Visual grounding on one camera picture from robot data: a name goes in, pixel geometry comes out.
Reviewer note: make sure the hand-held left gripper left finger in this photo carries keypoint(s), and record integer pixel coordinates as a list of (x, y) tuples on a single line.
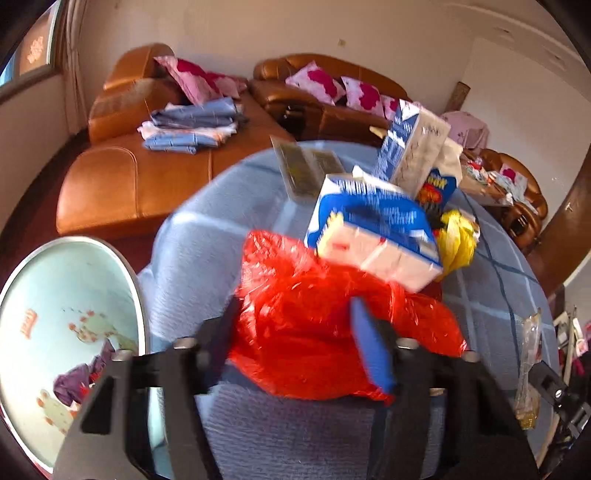
[(217, 350)]

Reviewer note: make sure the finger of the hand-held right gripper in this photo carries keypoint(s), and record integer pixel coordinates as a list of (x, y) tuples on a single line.
[(551, 385)]

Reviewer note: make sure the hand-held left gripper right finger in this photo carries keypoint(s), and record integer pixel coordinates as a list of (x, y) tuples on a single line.
[(371, 346)]

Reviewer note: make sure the clear crinkled plastic wrapper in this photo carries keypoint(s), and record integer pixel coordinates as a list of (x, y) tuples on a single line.
[(528, 350)]

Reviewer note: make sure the red plastic bag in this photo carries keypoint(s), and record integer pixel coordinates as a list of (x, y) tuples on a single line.
[(300, 332)]

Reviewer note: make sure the crushed blue white carton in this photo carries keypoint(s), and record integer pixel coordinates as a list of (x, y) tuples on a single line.
[(369, 221)]

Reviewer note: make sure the yellow plastic bag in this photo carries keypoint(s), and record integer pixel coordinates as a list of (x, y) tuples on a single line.
[(457, 244)]

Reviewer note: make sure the mint green trash bin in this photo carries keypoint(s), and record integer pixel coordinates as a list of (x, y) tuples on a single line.
[(69, 286)]

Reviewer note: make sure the blue checked tablecloth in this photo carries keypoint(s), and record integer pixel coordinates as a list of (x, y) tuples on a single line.
[(207, 258)]

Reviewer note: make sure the brown leather armchair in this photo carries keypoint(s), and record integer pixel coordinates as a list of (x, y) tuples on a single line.
[(526, 217)]

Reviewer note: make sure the blue orange snack box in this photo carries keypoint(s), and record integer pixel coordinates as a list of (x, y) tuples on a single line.
[(443, 184)]

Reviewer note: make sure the brown leather chaise sofa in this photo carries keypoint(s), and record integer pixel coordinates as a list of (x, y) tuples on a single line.
[(129, 184)]

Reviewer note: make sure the flat clear packet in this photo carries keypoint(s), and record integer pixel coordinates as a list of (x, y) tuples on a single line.
[(300, 166)]

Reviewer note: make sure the glass coffee table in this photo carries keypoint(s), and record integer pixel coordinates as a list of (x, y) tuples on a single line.
[(485, 184)]

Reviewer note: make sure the tall blue white carton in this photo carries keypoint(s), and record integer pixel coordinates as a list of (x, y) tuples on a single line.
[(406, 147)]

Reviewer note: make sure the crumpled cloth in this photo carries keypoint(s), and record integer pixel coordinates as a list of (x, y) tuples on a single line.
[(508, 182)]

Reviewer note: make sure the folded blue bedsheets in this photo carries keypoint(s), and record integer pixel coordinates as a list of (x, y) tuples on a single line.
[(194, 124)]

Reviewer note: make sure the pink cloth covered chair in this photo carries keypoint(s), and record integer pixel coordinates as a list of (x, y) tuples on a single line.
[(466, 129)]

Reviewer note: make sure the pink floral cushion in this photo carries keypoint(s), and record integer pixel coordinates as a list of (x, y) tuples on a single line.
[(194, 78), (364, 97), (390, 107), (316, 83)]

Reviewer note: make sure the beige curtain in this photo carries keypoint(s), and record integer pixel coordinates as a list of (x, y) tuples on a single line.
[(74, 69)]

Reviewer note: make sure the window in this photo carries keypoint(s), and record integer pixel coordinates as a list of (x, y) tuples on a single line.
[(32, 50)]

